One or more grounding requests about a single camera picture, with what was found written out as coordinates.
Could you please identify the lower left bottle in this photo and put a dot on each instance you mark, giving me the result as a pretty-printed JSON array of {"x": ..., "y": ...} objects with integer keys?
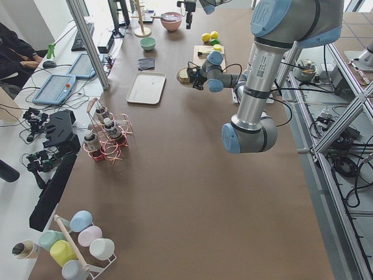
[{"x": 111, "y": 128}]

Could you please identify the black computer mouse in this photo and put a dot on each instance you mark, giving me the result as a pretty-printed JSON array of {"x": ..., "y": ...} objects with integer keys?
[{"x": 49, "y": 64}]

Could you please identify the lower yellow lemon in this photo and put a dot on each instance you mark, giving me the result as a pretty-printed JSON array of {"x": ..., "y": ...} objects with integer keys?
[{"x": 214, "y": 35}]

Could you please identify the wooden cup tree stand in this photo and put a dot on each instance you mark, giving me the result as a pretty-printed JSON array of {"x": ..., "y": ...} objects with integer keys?
[{"x": 142, "y": 31}]

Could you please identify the aluminium frame post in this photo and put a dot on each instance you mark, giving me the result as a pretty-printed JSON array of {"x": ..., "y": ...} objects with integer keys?
[{"x": 79, "y": 19}]

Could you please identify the seated person in black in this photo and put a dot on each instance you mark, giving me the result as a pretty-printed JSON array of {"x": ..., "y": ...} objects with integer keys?
[{"x": 18, "y": 56}]

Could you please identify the pink cup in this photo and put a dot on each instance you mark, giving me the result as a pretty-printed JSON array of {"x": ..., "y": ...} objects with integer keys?
[{"x": 88, "y": 235}]

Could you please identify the halved lemon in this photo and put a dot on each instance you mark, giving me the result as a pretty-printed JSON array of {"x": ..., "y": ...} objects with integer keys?
[{"x": 218, "y": 47}]

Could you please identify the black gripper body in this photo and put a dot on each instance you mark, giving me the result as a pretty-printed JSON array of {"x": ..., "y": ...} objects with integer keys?
[
  {"x": 198, "y": 79},
  {"x": 189, "y": 16}
]

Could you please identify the upper yellow lemon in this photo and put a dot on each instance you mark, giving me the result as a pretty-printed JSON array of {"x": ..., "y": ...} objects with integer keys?
[{"x": 205, "y": 37}]

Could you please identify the green clamp tool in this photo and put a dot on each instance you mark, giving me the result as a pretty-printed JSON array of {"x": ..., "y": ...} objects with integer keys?
[{"x": 51, "y": 51}]

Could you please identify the lower right bottle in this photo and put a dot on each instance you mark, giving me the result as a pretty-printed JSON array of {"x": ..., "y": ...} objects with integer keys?
[{"x": 91, "y": 141}]

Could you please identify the white round plate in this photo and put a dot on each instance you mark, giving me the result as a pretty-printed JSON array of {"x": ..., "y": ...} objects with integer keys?
[{"x": 182, "y": 83}]

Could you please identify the pink bowl with ice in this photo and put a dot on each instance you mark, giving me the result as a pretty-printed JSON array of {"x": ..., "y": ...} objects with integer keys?
[{"x": 171, "y": 21}]

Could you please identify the black bar device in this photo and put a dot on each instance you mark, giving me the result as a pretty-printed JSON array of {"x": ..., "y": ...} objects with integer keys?
[{"x": 52, "y": 193}]

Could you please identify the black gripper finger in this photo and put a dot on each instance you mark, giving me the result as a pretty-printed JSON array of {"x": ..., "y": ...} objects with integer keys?
[{"x": 189, "y": 17}]

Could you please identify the near blue teach pendant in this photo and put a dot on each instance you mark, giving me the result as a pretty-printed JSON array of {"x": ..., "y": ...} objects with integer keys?
[{"x": 55, "y": 90}]

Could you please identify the cream rabbit tray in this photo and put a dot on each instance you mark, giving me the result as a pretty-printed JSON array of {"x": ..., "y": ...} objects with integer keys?
[{"x": 146, "y": 88}]

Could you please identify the far blue teach pendant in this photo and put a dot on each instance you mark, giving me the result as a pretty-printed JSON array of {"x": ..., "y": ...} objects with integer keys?
[{"x": 82, "y": 67}]

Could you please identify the paper cup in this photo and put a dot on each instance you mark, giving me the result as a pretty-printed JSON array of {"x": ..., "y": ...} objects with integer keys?
[{"x": 26, "y": 249}]

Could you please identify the grey folded cloth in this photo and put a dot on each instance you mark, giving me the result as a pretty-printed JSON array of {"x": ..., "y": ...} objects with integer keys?
[{"x": 146, "y": 63}]

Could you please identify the copper wire bottle rack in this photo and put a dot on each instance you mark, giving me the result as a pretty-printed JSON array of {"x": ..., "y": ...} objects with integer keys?
[{"x": 110, "y": 149}]

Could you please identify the brown bread slice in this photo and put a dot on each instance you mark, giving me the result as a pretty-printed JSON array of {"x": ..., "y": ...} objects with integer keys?
[{"x": 183, "y": 75}]

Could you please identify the bamboo cutting board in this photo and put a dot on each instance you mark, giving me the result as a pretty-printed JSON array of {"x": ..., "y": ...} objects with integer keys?
[{"x": 200, "y": 60}]

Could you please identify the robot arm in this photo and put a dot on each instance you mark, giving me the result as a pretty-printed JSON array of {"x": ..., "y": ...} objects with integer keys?
[
  {"x": 209, "y": 5},
  {"x": 276, "y": 25}
]

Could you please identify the yellow lemon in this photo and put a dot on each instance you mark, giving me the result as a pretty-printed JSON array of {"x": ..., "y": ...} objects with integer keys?
[
  {"x": 205, "y": 37},
  {"x": 214, "y": 35}
]

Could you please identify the white wire cup rack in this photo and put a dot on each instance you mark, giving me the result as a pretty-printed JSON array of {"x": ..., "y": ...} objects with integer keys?
[{"x": 89, "y": 263}]

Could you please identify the black gripper stand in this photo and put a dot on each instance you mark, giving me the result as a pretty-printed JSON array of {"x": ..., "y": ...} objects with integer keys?
[{"x": 59, "y": 133}]

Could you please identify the blue teach pendant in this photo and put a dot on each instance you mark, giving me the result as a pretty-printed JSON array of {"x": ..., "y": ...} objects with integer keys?
[
  {"x": 55, "y": 90},
  {"x": 82, "y": 67}
]

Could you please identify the white cup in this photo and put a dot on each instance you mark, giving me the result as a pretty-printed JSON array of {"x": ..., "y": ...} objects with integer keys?
[{"x": 102, "y": 248}]

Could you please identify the mint cup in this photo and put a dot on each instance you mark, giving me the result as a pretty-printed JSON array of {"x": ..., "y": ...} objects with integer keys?
[{"x": 49, "y": 237}]

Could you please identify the mint green bowl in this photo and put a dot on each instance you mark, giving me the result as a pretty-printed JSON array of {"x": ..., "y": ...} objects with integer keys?
[{"x": 148, "y": 43}]

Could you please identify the grey blue cup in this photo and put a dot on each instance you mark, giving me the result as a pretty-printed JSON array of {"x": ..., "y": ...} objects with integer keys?
[{"x": 73, "y": 270}]

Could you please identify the green lime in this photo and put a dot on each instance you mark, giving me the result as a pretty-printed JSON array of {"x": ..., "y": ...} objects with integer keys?
[{"x": 214, "y": 42}]

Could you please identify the top bottle in rack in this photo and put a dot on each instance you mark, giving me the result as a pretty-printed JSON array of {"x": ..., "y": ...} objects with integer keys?
[{"x": 101, "y": 114}]

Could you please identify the yellow cup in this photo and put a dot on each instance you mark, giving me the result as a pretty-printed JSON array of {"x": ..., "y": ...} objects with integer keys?
[{"x": 62, "y": 252}]

